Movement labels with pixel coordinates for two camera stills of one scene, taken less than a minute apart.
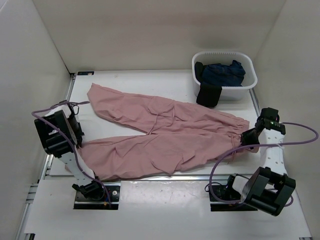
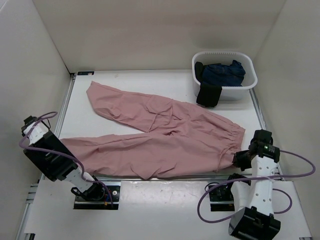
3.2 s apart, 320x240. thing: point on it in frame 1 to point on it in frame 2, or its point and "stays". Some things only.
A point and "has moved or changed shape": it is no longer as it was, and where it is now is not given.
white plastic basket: x=229 y=93 stays
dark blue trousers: x=225 y=74 stays
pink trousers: x=175 y=139 has moved or changed shape
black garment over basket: x=208 y=95 stays
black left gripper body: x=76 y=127 to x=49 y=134
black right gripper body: x=250 y=138 to x=242 y=159
